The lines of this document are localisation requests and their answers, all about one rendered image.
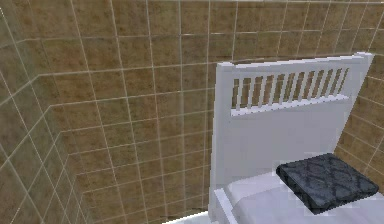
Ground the white bed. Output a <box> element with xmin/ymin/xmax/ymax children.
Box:
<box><xmin>162</xmin><ymin>51</ymin><xmax>384</xmax><ymax>224</ymax></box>

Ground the dark grey patterned pillow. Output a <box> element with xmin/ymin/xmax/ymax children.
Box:
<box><xmin>275</xmin><ymin>152</ymin><xmax>380</xmax><ymax>216</ymax></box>

